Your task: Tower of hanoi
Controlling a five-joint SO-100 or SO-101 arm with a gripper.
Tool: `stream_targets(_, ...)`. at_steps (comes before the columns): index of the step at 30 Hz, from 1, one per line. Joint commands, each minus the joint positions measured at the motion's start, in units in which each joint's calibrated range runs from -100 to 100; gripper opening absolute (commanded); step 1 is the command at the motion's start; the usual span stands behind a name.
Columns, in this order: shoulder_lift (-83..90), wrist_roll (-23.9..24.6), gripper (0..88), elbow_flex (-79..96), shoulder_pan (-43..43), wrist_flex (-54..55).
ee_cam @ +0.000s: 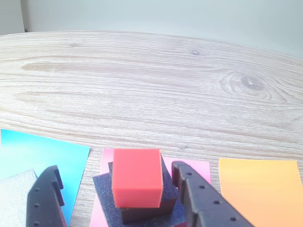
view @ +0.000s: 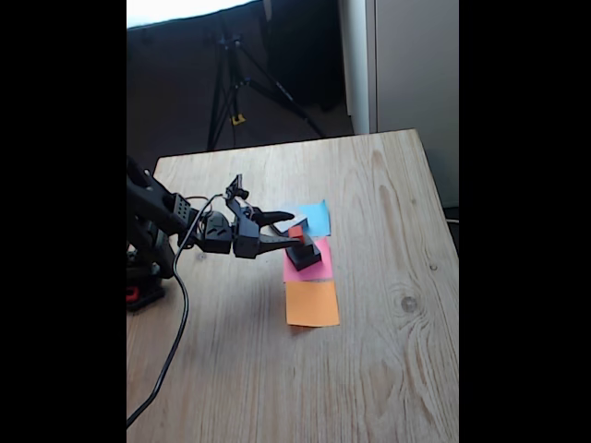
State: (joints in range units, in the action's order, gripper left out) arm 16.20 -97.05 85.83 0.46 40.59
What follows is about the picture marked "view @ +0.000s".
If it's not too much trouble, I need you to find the bright white light panel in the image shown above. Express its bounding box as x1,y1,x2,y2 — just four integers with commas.
127,0,259,30

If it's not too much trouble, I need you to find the white cabinet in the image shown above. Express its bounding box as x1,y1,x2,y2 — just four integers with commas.
338,0,460,209

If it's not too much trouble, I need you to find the small dark cube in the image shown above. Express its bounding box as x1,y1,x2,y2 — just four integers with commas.
295,233,316,260

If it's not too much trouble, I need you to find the pink paper sheet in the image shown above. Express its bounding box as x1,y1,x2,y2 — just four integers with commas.
282,237,334,283

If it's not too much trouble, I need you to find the large grey block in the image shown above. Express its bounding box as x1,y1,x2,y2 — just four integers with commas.
269,205,310,235

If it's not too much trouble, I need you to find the tall black tripod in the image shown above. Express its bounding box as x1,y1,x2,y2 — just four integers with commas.
206,27,329,151

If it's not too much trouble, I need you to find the orange paper sheet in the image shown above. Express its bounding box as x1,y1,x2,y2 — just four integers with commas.
284,279,342,328

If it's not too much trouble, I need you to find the blue paper sheet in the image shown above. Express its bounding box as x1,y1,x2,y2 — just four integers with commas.
295,198,332,238

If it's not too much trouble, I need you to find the black camera cable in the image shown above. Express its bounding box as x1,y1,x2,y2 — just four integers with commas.
127,193,225,429

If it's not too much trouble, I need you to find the small wrist camera board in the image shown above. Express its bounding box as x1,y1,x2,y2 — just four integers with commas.
223,173,251,200

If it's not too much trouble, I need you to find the medium dark block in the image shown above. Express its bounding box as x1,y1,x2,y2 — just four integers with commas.
283,242,323,272

